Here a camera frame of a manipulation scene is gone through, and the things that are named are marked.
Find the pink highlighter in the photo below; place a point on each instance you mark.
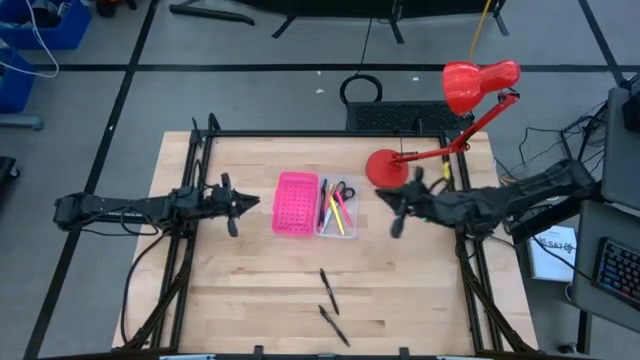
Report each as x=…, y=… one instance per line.
x=345, y=210

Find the white booklet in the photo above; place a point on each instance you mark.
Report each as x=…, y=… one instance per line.
x=550, y=260

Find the black partition screen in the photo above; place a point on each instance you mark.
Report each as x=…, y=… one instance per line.
x=375, y=6

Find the red desk lamp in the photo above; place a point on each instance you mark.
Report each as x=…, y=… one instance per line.
x=385, y=170

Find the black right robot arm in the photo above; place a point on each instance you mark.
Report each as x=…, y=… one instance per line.
x=525, y=195

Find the clear plastic supply box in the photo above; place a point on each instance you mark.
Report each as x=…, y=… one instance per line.
x=352, y=231

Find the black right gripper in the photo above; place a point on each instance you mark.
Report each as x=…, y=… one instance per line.
x=422, y=205

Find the pink pencil with yellow end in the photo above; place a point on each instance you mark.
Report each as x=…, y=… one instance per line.
x=328, y=200

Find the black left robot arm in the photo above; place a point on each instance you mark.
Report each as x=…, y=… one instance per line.
x=110, y=207

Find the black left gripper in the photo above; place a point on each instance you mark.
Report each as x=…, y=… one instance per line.
x=215, y=202

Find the grey desk with keyboard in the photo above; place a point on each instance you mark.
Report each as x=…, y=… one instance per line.
x=595, y=225

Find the yellow highlighter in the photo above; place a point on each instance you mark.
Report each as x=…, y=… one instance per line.
x=336, y=216

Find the black metal table frame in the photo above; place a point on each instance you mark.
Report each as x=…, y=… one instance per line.
x=325, y=133

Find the grey metal base bar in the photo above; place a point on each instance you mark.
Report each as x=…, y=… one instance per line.
x=20, y=122

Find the pink plastic box lid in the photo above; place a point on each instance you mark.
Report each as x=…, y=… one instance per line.
x=296, y=203

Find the backlit computer keyboard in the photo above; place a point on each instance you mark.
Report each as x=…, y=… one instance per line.
x=617, y=270

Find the black perforated metal panel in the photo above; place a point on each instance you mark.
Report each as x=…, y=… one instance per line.
x=400, y=116

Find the blue plastic bin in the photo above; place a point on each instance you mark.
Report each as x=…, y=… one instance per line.
x=15, y=85
x=70, y=35

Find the black metal floor bar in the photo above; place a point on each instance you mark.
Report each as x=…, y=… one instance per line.
x=210, y=13

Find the black pen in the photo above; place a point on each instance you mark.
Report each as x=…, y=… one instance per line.
x=323, y=200
x=334, y=326
x=329, y=291

